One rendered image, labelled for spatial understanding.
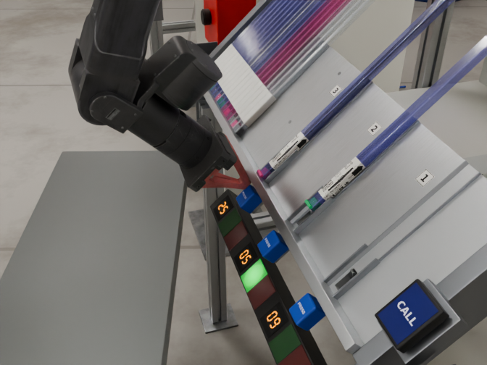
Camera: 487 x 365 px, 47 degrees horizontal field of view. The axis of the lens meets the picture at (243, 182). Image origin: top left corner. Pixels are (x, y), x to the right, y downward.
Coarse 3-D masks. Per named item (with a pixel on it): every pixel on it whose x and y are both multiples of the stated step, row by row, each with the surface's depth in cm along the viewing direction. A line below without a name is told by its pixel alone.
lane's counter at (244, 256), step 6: (246, 246) 73; (252, 246) 72; (240, 252) 73; (246, 252) 72; (252, 252) 71; (234, 258) 73; (240, 258) 72; (246, 258) 72; (252, 258) 71; (240, 264) 72; (246, 264) 71; (240, 270) 71
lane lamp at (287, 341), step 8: (288, 328) 61; (280, 336) 61; (288, 336) 61; (296, 336) 60; (272, 344) 62; (280, 344) 61; (288, 344) 60; (296, 344) 59; (272, 352) 61; (280, 352) 60; (288, 352) 60; (280, 360) 60
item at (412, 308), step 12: (420, 288) 47; (396, 300) 48; (408, 300) 47; (420, 300) 46; (384, 312) 48; (396, 312) 47; (408, 312) 46; (420, 312) 46; (432, 312) 45; (384, 324) 47; (396, 324) 46; (408, 324) 46; (420, 324) 45; (396, 336) 46
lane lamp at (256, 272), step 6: (258, 264) 70; (252, 270) 70; (258, 270) 69; (264, 270) 68; (246, 276) 70; (252, 276) 69; (258, 276) 68; (264, 276) 68; (246, 282) 69; (252, 282) 69; (246, 288) 69
